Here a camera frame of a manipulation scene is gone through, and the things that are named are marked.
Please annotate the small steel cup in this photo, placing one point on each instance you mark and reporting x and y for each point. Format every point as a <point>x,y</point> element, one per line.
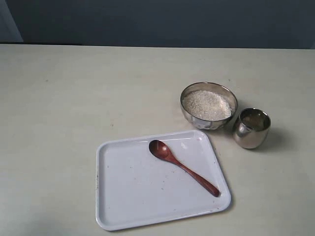
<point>251,128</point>

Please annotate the white plastic tray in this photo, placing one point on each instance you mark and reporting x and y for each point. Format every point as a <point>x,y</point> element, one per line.
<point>134,188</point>

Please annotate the steel bowl of rice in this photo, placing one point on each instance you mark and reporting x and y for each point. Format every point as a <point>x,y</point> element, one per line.
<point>208,105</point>

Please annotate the brown wooden spoon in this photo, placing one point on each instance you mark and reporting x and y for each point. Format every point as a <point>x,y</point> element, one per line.
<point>161,151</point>

